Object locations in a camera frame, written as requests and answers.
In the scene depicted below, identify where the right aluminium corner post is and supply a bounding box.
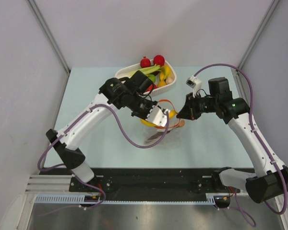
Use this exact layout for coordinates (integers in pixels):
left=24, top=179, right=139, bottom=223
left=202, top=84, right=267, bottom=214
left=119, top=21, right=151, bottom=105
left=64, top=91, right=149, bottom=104
left=238, top=0, right=282, bottom=69

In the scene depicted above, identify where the green lime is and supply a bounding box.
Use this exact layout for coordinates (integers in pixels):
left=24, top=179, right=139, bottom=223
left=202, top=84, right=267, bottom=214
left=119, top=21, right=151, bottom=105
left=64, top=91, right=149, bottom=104
left=147, top=74, right=156, bottom=82

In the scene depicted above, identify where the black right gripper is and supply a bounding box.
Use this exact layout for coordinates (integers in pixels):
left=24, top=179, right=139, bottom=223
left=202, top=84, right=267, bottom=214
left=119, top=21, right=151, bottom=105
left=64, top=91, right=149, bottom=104
left=177, top=92, right=218, bottom=121

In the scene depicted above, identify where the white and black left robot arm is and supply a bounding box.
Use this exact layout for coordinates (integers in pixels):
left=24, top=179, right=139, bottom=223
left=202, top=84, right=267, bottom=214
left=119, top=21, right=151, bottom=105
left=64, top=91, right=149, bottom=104
left=46, top=70, right=157, bottom=192

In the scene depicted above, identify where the aluminium frame rail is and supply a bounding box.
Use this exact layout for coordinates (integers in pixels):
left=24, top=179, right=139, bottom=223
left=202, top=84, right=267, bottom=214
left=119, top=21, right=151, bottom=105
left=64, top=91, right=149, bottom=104
left=25, top=174, right=288, bottom=197

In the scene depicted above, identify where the green white celery stalk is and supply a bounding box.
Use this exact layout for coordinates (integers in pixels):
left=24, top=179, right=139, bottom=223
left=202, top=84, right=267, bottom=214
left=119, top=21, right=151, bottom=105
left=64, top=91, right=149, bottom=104
left=127, top=65, right=161, bottom=76

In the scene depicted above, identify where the white garlic bulb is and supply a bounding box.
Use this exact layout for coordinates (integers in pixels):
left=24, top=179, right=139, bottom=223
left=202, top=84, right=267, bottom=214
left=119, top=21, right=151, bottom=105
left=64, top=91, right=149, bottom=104
left=166, top=77, right=173, bottom=84

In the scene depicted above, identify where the white perforated plastic basket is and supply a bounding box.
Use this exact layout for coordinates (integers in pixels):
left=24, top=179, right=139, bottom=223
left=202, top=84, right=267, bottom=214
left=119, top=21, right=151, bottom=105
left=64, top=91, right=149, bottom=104
left=115, top=60, right=177, bottom=96

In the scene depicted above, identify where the white slotted cable duct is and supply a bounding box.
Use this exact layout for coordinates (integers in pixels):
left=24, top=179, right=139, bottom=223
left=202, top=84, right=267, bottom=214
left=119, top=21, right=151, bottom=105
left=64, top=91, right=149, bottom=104
left=34, top=194, right=216, bottom=205

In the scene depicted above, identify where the clear zip bag red zipper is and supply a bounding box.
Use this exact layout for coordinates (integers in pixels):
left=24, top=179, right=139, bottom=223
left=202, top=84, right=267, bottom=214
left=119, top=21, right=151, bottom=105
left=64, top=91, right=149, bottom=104
left=140, top=99, right=185, bottom=146

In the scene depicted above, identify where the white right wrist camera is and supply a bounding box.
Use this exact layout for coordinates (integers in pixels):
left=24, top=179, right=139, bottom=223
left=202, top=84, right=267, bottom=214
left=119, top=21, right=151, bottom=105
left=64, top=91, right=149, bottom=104
left=186, top=76, right=202, bottom=97

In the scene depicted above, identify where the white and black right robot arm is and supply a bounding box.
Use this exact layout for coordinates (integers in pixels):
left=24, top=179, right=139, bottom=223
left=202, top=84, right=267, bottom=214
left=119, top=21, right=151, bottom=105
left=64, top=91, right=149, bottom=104
left=177, top=76, right=288, bottom=203

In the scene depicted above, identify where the red pomegranate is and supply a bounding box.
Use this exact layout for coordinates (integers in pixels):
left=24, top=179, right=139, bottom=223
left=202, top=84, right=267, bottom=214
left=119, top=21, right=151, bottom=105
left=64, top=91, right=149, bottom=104
left=140, top=57, right=151, bottom=68

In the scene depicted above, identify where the yellow banana bunch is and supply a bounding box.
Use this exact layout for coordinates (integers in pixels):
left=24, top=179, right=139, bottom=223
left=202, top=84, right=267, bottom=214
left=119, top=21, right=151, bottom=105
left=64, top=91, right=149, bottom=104
left=140, top=108, right=177, bottom=127
left=159, top=65, right=171, bottom=81

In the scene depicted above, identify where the red apple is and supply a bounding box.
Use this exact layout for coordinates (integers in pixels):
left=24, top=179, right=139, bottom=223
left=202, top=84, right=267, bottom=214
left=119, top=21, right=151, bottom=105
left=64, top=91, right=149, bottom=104
left=153, top=55, right=165, bottom=66

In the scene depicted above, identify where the left aluminium corner post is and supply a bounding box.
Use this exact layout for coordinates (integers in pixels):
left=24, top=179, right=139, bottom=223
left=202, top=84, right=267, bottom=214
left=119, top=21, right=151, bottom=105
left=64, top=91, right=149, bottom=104
left=25, top=0, right=71, bottom=76

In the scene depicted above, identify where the aluminium corner post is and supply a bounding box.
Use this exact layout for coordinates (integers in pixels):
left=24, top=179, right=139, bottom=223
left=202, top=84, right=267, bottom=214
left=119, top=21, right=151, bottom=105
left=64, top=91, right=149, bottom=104
left=238, top=0, right=282, bottom=69
left=25, top=0, right=71, bottom=76

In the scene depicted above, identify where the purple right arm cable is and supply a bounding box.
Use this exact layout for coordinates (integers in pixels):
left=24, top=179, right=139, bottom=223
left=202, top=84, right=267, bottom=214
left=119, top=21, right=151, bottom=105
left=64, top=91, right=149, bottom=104
left=194, top=63, right=288, bottom=215

